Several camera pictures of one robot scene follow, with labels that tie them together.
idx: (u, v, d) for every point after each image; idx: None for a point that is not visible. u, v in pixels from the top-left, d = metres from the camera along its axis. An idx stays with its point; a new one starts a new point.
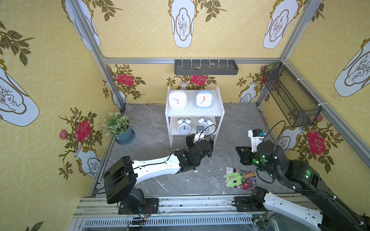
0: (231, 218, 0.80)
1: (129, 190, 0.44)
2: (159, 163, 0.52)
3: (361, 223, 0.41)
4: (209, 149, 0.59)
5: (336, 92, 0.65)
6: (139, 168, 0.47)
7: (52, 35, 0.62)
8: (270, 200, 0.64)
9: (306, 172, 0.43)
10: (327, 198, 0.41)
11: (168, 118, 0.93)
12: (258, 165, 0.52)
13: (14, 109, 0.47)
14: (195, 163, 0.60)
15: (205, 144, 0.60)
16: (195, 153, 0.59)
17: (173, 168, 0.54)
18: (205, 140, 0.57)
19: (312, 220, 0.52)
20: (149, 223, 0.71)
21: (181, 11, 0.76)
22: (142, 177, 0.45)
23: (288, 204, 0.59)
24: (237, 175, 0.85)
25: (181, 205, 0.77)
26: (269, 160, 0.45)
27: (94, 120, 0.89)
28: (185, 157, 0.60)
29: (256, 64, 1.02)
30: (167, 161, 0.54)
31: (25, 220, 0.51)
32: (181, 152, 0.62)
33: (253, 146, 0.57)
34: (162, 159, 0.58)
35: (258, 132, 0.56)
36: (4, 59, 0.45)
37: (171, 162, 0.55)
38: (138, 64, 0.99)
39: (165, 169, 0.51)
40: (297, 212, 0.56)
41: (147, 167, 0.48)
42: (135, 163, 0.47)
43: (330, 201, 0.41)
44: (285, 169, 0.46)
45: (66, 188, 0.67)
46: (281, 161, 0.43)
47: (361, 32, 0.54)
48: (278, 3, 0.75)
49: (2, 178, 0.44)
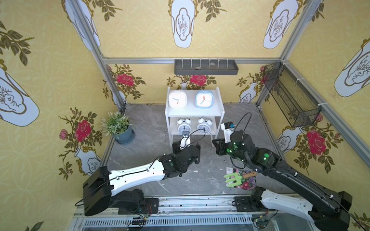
0: (231, 218, 0.80)
1: (107, 202, 0.43)
2: (141, 171, 0.50)
3: (330, 196, 0.42)
4: (198, 154, 0.57)
5: (336, 92, 0.65)
6: (116, 178, 0.45)
7: (52, 35, 0.62)
8: (267, 197, 0.65)
9: (265, 154, 0.51)
10: (287, 175, 0.46)
11: (168, 118, 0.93)
12: (231, 153, 0.59)
13: (14, 109, 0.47)
14: (183, 169, 0.60)
15: (193, 149, 0.58)
16: (183, 159, 0.58)
17: (156, 175, 0.51)
18: (194, 147, 0.60)
19: (304, 210, 0.51)
20: (149, 223, 0.71)
21: (181, 11, 0.76)
22: (121, 187, 0.44)
23: (283, 198, 0.60)
24: (237, 175, 0.85)
25: (181, 205, 0.77)
26: (238, 146, 0.51)
27: (94, 120, 0.89)
28: (170, 162, 0.57)
29: (256, 64, 1.02)
30: (150, 169, 0.51)
31: (25, 220, 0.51)
32: (167, 157, 0.58)
33: (227, 137, 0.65)
34: (144, 166, 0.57)
35: (229, 125, 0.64)
36: (4, 59, 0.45)
37: (154, 169, 0.52)
38: (138, 64, 0.99)
39: (147, 177, 0.49)
40: (289, 203, 0.56)
41: (126, 177, 0.46)
42: (112, 174, 0.45)
43: (291, 178, 0.46)
44: (252, 154, 0.52)
45: (66, 188, 0.67)
46: (248, 147, 0.50)
47: (361, 32, 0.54)
48: (278, 3, 0.75)
49: (2, 178, 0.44)
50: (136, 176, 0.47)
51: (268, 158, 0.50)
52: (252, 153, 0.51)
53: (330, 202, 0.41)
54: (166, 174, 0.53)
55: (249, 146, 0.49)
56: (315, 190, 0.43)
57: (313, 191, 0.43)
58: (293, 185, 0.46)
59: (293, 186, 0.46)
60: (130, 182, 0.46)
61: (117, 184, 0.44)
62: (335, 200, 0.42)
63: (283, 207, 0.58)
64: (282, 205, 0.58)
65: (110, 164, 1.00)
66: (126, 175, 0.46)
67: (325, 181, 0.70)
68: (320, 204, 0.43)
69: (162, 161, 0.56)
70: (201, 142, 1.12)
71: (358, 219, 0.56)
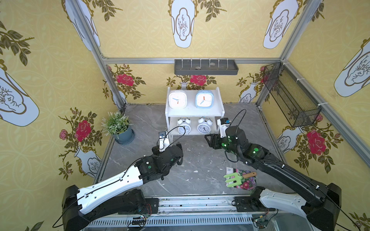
0: (231, 218, 0.80)
1: (84, 219, 0.43)
2: (114, 182, 0.46)
3: (316, 186, 0.44)
4: (179, 156, 0.54)
5: (336, 92, 0.65)
6: (85, 196, 0.43)
7: (52, 35, 0.62)
8: (265, 195, 0.65)
9: (255, 148, 0.55)
10: (274, 167, 0.49)
11: (168, 118, 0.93)
12: (226, 147, 0.62)
13: (14, 109, 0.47)
14: (166, 171, 0.56)
15: (175, 149, 0.55)
16: (165, 160, 0.54)
17: (132, 183, 0.48)
18: (178, 147, 0.57)
19: (297, 205, 0.51)
20: (149, 223, 0.71)
21: (181, 11, 0.76)
22: (92, 205, 0.42)
23: (280, 196, 0.60)
24: (237, 175, 0.85)
25: (181, 205, 0.77)
26: (232, 140, 0.55)
27: (94, 120, 0.89)
28: (149, 165, 0.52)
29: (256, 64, 1.02)
30: (124, 178, 0.48)
31: (25, 220, 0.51)
32: (147, 159, 0.53)
33: (222, 132, 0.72)
34: (117, 176, 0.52)
35: (225, 121, 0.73)
36: (4, 59, 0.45)
37: (128, 177, 0.48)
38: (138, 65, 0.99)
39: (121, 187, 0.46)
40: (284, 200, 0.56)
41: (96, 193, 0.44)
42: (80, 192, 0.43)
43: (278, 170, 0.49)
44: (244, 148, 0.55)
45: (66, 189, 0.67)
46: (241, 141, 0.53)
47: (361, 32, 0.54)
48: (278, 3, 0.75)
49: (2, 178, 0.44)
50: (107, 189, 0.45)
51: (257, 151, 0.54)
52: (245, 147, 0.56)
53: (316, 193, 0.42)
54: (146, 178, 0.49)
55: (242, 140, 0.52)
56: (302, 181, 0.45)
57: (299, 182, 0.45)
58: (282, 177, 0.48)
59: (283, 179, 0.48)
60: (101, 196, 0.43)
61: (86, 202, 0.42)
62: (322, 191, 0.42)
63: (278, 204, 0.58)
64: (276, 201, 0.59)
65: (110, 164, 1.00)
66: (96, 190, 0.44)
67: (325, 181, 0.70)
68: (306, 195, 0.44)
69: (139, 166, 0.51)
70: (201, 142, 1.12)
71: (358, 218, 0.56)
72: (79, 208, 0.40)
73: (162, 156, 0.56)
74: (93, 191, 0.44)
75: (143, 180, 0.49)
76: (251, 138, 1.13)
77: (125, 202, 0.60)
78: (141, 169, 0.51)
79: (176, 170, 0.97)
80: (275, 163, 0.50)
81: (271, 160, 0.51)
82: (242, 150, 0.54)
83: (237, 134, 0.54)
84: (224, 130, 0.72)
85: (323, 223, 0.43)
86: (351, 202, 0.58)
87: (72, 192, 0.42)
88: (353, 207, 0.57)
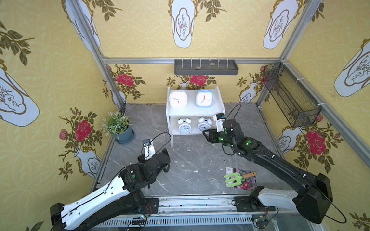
0: (231, 218, 0.80)
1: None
2: (98, 195, 0.46)
3: (303, 175, 0.45)
4: (166, 162, 0.54)
5: (336, 92, 0.65)
6: (68, 213, 0.43)
7: (52, 35, 0.62)
8: (263, 192, 0.66)
9: (248, 140, 0.59)
10: (265, 157, 0.52)
11: (169, 118, 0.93)
12: (223, 141, 0.65)
13: (14, 109, 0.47)
14: (152, 179, 0.57)
15: (162, 156, 0.55)
16: (152, 167, 0.54)
17: (116, 195, 0.47)
18: (164, 154, 0.57)
19: (289, 198, 0.52)
20: (149, 223, 0.71)
21: (181, 11, 0.76)
22: (77, 220, 0.43)
23: (275, 191, 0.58)
24: (237, 175, 0.85)
25: (181, 205, 0.77)
26: (228, 132, 0.59)
27: (94, 120, 0.89)
28: (133, 173, 0.51)
29: (256, 64, 1.02)
30: (108, 190, 0.47)
31: (25, 220, 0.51)
32: (132, 168, 0.52)
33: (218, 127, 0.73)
34: (102, 188, 0.48)
35: (220, 116, 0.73)
36: (4, 59, 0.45)
37: (112, 189, 0.48)
38: (138, 65, 0.99)
39: (105, 200, 0.46)
40: (279, 195, 0.58)
41: (80, 208, 0.44)
42: (65, 209, 0.43)
43: (268, 160, 0.51)
44: (239, 140, 0.59)
45: (66, 188, 0.67)
46: (236, 133, 0.57)
47: (361, 32, 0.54)
48: (278, 3, 0.75)
49: (2, 178, 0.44)
50: (91, 204, 0.45)
51: (250, 143, 0.58)
52: (240, 140, 0.59)
53: (302, 181, 0.44)
54: (132, 187, 0.49)
55: (237, 132, 0.56)
56: (290, 169, 0.47)
57: (287, 170, 0.47)
58: (271, 167, 0.50)
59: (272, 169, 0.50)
60: (85, 211, 0.44)
61: (71, 219, 0.42)
62: (309, 180, 0.44)
63: (273, 199, 0.59)
64: (271, 197, 0.60)
65: (110, 164, 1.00)
66: (80, 206, 0.44)
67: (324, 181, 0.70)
68: (294, 184, 0.46)
69: (124, 175, 0.50)
70: (201, 142, 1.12)
71: (358, 218, 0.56)
72: (63, 225, 0.41)
73: (148, 164, 0.55)
74: (77, 206, 0.44)
75: (128, 189, 0.48)
76: None
77: (121, 206, 0.60)
78: (126, 179, 0.50)
79: (176, 170, 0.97)
80: (266, 153, 0.53)
81: (263, 151, 0.54)
82: (237, 142, 0.58)
83: (232, 126, 0.58)
84: (221, 125, 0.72)
85: (311, 213, 0.43)
86: (351, 202, 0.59)
87: (57, 209, 0.43)
88: (353, 206, 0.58)
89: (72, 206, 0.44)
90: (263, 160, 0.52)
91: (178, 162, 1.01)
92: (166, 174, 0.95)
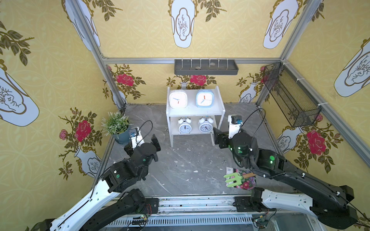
0: (231, 218, 0.80)
1: None
2: (84, 204, 0.43)
3: (337, 193, 0.42)
4: (151, 154, 0.48)
5: (336, 92, 0.65)
6: (57, 228, 0.41)
7: (52, 35, 0.62)
8: (267, 197, 0.65)
9: (270, 157, 0.47)
10: (296, 178, 0.44)
11: (169, 118, 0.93)
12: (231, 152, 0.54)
13: (14, 109, 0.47)
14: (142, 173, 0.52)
15: (146, 147, 0.49)
16: (137, 162, 0.48)
17: (102, 200, 0.43)
18: (147, 144, 0.50)
19: (305, 206, 0.52)
20: (149, 223, 0.71)
21: (181, 11, 0.76)
22: None
23: (283, 196, 0.60)
24: (237, 175, 0.85)
25: (181, 205, 0.77)
26: (244, 151, 0.44)
27: (94, 120, 0.89)
28: (118, 174, 0.46)
29: (256, 64, 1.02)
30: (93, 197, 0.44)
31: (25, 220, 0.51)
32: (117, 167, 0.48)
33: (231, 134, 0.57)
34: (86, 196, 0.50)
35: (236, 120, 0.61)
36: (4, 59, 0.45)
37: (98, 195, 0.44)
38: (138, 64, 0.99)
39: (93, 207, 0.43)
40: (290, 200, 0.57)
41: (68, 221, 0.41)
42: (52, 225, 0.41)
43: (299, 180, 0.43)
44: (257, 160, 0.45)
45: (66, 189, 0.67)
46: (255, 152, 0.44)
47: (361, 32, 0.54)
48: (278, 3, 0.75)
49: (2, 178, 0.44)
50: (81, 212, 0.42)
51: (274, 161, 0.46)
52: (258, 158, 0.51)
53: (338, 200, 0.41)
54: (119, 187, 0.44)
55: (256, 150, 0.43)
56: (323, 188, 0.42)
57: (321, 190, 0.42)
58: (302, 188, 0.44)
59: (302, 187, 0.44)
60: (74, 222, 0.41)
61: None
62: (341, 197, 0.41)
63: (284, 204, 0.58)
64: (281, 203, 0.59)
65: (110, 165, 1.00)
66: (68, 218, 0.41)
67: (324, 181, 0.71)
68: (327, 201, 0.42)
69: (108, 178, 0.46)
70: (201, 142, 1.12)
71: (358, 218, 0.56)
72: None
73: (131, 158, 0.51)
74: (65, 219, 0.42)
75: (116, 191, 0.44)
76: None
77: (121, 208, 0.60)
78: (112, 181, 0.45)
79: (176, 170, 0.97)
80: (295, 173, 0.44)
81: (290, 170, 0.45)
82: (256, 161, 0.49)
83: (251, 145, 0.44)
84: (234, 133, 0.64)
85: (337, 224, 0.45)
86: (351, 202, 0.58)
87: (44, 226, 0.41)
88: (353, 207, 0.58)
89: (59, 220, 0.42)
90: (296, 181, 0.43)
91: (178, 162, 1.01)
92: (166, 174, 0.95)
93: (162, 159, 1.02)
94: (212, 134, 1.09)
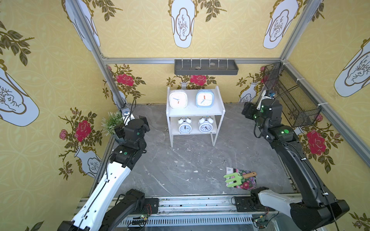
0: (231, 218, 0.80)
1: None
2: (102, 187, 0.44)
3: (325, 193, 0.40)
4: (141, 125, 0.52)
5: (336, 92, 0.65)
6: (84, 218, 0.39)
7: (52, 35, 0.62)
8: (265, 192, 0.66)
9: (285, 129, 0.49)
10: (294, 156, 0.45)
11: (169, 118, 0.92)
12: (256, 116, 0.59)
13: (14, 109, 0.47)
14: (142, 144, 0.55)
15: (134, 122, 0.52)
16: (132, 137, 0.50)
17: (120, 176, 0.46)
18: (134, 120, 0.54)
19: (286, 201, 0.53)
20: (149, 223, 0.71)
21: (181, 11, 0.76)
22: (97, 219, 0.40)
23: (278, 195, 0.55)
24: (237, 175, 0.85)
25: (181, 205, 0.77)
26: (264, 109, 0.51)
27: (94, 120, 0.89)
28: (124, 152, 0.50)
29: (256, 64, 1.02)
30: (109, 177, 0.45)
31: (25, 220, 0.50)
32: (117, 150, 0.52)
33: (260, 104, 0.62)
34: (102, 180, 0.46)
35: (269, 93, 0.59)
36: (4, 59, 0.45)
37: (113, 173, 0.46)
38: (138, 65, 0.99)
39: (112, 188, 0.44)
40: (279, 197, 0.58)
41: (94, 206, 0.41)
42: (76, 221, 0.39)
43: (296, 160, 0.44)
44: (273, 124, 0.51)
45: (66, 189, 0.67)
46: (272, 115, 0.49)
47: (361, 32, 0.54)
48: (278, 3, 0.75)
49: (2, 178, 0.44)
50: (100, 198, 0.42)
51: (285, 134, 0.48)
52: (273, 124, 0.51)
53: (319, 197, 0.39)
54: (130, 163, 0.49)
55: (275, 115, 0.48)
56: (313, 180, 0.41)
57: (310, 179, 0.42)
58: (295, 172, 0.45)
59: (294, 170, 0.45)
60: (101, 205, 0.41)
61: (90, 221, 0.39)
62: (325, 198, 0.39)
63: (272, 199, 0.59)
64: (270, 197, 0.61)
65: None
66: (92, 205, 0.41)
67: (324, 181, 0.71)
68: (308, 193, 0.42)
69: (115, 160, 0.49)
70: (201, 142, 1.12)
71: (358, 218, 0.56)
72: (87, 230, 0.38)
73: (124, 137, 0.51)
74: (89, 208, 0.41)
75: (129, 167, 0.48)
76: (251, 138, 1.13)
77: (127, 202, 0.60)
78: (120, 160, 0.49)
79: (176, 170, 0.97)
80: (298, 153, 0.45)
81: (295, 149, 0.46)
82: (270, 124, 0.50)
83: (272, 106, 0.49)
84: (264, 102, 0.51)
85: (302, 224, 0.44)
86: (351, 202, 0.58)
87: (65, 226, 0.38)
88: (352, 207, 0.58)
89: (82, 212, 0.40)
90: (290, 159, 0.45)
91: (178, 162, 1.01)
92: (166, 174, 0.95)
93: (162, 159, 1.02)
94: (212, 134, 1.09)
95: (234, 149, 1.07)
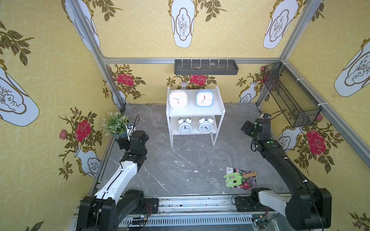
0: (231, 218, 0.80)
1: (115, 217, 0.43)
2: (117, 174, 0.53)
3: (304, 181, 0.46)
4: (142, 134, 0.65)
5: (336, 92, 0.65)
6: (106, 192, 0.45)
7: (52, 35, 0.62)
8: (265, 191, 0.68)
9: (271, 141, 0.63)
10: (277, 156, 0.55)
11: (169, 118, 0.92)
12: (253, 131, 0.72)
13: (14, 109, 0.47)
14: (144, 149, 0.67)
15: (136, 133, 0.66)
16: (136, 144, 0.64)
17: (132, 169, 0.56)
18: (134, 132, 0.66)
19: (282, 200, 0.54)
20: (149, 223, 0.71)
21: (181, 11, 0.76)
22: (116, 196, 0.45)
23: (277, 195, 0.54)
24: (237, 175, 0.85)
25: (181, 205, 0.77)
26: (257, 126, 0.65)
27: (94, 120, 0.89)
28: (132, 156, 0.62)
29: (256, 64, 1.02)
30: (124, 168, 0.55)
31: (25, 220, 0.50)
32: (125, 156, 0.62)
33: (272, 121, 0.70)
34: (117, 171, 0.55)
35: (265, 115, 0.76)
36: (4, 59, 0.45)
37: (126, 167, 0.56)
38: (138, 64, 0.99)
39: (125, 176, 0.52)
40: (276, 196, 0.59)
41: (113, 186, 0.48)
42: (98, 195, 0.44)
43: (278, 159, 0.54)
44: (264, 137, 0.64)
45: (66, 189, 0.67)
46: (263, 130, 0.62)
47: (361, 32, 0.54)
48: (278, 3, 0.75)
49: (2, 178, 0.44)
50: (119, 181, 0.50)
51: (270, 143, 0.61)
52: (264, 137, 0.64)
53: (300, 183, 0.45)
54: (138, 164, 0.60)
55: (265, 131, 0.62)
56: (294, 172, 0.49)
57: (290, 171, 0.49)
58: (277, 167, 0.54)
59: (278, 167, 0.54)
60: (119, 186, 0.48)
61: (112, 193, 0.45)
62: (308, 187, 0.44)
63: (270, 198, 0.60)
64: (268, 196, 0.62)
65: (110, 164, 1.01)
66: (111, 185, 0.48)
67: (324, 181, 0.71)
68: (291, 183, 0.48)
69: None
70: (201, 142, 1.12)
71: (358, 218, 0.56)
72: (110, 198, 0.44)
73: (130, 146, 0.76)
74: (108, 188, 0.47)
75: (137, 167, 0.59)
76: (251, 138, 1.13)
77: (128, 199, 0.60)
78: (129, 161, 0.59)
79: (176, 170, 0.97)
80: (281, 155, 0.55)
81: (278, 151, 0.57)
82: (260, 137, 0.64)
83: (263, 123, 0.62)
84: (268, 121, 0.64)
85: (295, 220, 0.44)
86: (351, 202, 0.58)
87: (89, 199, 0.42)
88: (353, 207, 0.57)
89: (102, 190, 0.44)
90: (274, 157, 0.55)
91: (178, 162, 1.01)
92: (166, 174, 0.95)
93: (162, 159, 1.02)
94: (212, 134, 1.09)
95: (234, 149, 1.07)
